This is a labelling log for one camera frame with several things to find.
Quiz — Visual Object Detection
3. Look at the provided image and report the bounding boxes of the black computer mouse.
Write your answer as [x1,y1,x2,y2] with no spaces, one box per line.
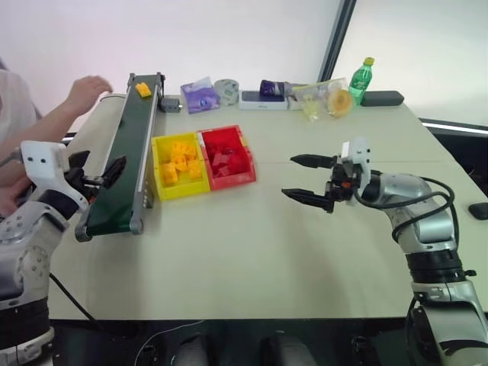
[467,201,488,221]

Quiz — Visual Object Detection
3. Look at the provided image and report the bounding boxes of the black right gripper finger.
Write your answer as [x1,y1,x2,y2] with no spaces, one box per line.
[281,187,336,214]
[290,153,340,170]

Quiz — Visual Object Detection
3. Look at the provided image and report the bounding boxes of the grey tape roll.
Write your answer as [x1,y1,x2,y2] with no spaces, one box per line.
[213,78,242,107]

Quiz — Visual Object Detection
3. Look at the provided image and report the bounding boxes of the red plastic bin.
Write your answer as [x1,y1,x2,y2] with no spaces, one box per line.
[196,124,258,191]

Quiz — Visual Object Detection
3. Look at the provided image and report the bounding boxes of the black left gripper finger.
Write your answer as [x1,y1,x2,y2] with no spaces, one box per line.
[68,150,92,171]
[101,155,128,190]

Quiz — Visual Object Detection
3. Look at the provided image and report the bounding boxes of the person left hand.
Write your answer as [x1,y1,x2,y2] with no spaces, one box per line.
[64,75,114,116]

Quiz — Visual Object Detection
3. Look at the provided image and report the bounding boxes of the green conveyor belt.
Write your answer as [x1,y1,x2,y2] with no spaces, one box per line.
[74,72,167,242]

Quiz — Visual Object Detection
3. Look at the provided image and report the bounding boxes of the dark window frame post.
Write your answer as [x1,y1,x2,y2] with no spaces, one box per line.
[315,0,358,83]

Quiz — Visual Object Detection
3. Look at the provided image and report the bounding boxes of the person right hand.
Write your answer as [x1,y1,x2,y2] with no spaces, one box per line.
[0,177,34,217]

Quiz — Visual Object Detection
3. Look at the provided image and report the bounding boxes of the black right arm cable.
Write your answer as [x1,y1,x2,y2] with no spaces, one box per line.
[352,176,457,242]

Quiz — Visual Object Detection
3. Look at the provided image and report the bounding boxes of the yellow plastic bin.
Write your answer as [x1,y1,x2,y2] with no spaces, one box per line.
[150,132,212,202]

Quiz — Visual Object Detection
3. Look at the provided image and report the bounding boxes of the red toy block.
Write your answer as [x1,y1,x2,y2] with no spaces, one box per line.
[209,154,232,178]
[227,154,247,175]

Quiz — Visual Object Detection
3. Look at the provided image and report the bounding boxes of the white flat box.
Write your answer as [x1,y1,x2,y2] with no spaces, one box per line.
[239,89,289,111]

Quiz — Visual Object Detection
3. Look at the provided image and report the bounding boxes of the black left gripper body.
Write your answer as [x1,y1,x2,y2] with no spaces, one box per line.
[63,166,105,201]

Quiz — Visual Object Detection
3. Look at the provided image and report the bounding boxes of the person white shirt torso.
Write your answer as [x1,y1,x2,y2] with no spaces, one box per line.
[0,67,38,146]

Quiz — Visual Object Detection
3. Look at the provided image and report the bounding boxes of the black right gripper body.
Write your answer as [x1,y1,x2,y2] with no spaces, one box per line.
[323,154,364,205]

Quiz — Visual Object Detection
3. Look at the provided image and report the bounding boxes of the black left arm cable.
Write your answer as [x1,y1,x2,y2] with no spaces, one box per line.
[48,271,101,329]

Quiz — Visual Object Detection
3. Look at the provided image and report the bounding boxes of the purple tissue pack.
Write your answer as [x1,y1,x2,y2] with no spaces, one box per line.
[179,75,222,114]

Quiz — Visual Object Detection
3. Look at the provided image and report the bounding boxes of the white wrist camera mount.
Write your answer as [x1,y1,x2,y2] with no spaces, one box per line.
[340,136,372,207]
[19,140,91,209]

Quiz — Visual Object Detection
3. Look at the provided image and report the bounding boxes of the green plastic bottle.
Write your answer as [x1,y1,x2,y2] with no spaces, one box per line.
[348,56,376,106]

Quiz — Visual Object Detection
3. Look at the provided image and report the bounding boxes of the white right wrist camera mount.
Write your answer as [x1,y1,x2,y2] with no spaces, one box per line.
[340,136,372,207]

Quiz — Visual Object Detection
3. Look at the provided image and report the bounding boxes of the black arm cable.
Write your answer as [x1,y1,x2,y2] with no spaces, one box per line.
[48,271,101,329]
[352,176,457,242]

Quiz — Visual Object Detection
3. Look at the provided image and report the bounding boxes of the clear plastic bag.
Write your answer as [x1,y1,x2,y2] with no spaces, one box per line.
[287,76,355,124]

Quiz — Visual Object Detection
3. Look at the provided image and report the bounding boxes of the black oblong case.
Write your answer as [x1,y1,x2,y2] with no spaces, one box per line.
[360,90,405,108]

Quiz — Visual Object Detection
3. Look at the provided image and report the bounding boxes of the purple snack packet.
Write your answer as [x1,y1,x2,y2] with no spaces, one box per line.
[259,79,291,98]

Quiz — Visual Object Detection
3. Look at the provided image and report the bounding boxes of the yellow round ring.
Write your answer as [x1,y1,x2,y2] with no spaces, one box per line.
[328,88,354,117]

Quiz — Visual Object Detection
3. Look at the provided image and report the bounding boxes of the thin white cable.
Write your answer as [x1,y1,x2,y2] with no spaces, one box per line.
[134,319,207,366]

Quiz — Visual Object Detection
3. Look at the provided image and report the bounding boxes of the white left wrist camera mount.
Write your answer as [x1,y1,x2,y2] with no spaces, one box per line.
[19,140,91,209]

